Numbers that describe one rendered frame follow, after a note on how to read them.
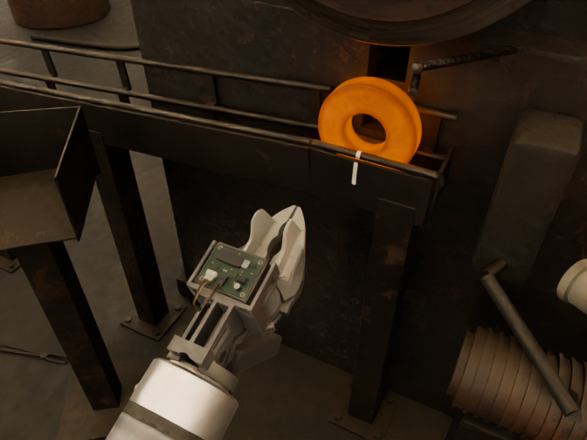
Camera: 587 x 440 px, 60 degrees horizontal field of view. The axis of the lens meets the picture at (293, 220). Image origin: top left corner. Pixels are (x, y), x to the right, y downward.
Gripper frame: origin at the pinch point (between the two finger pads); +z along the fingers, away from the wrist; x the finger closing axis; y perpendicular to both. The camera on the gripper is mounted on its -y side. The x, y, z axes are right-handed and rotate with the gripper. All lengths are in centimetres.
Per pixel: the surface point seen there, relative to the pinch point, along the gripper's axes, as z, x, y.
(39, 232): -9.5, 41.0, -12.2
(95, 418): -30, 48, -68
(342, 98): 23.3, 3.9, -3.8
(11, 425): -39, 64, -66
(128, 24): 162, 211, -132
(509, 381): -0.2, -28.9, -24.1
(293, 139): 18.9, 10.6, -10.3
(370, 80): 25.6, 0.5, -1.7
